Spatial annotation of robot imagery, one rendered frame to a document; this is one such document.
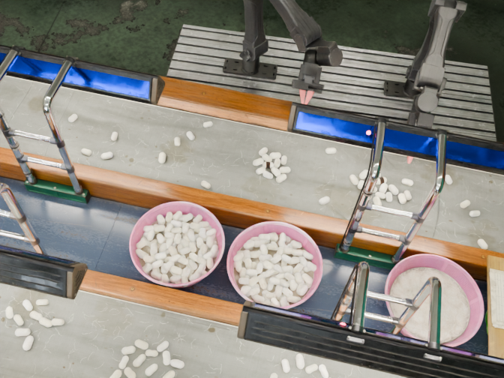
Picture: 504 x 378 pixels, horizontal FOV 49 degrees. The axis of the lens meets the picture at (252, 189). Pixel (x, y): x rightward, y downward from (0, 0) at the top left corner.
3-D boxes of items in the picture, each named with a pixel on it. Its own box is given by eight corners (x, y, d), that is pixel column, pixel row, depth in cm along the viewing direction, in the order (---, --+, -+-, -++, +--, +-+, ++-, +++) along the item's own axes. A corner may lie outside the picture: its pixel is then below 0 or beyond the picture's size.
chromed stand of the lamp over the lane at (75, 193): (52, 144, 185) (9, 40, 147) (109, 156, 183) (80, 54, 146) (26, 190, 174) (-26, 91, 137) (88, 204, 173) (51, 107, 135)
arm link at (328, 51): (349, 58, 172) (338, 22, 166) (330, 71, 169) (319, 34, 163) (322, 57, 181) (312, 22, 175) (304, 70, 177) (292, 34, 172)
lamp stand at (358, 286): (322, 324, 155) (355, 250, 118) (394, 340, 153) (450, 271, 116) (312, 392, 145) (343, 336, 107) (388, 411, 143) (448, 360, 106)
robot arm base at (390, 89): (445, 88, 197) (445, 73, 201) (388, 79, 198) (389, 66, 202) (438, 103, 204) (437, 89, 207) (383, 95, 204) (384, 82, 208)
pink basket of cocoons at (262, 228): (220, 241, 168) (220, 226, 160) (307, 232, 171) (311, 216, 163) (232, 327, 153) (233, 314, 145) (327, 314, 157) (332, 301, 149)
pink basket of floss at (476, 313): (358, 293, 161) (365, 280, 153) (429, 253, 169) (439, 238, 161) (417, 376, 148) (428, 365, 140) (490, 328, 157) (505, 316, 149)
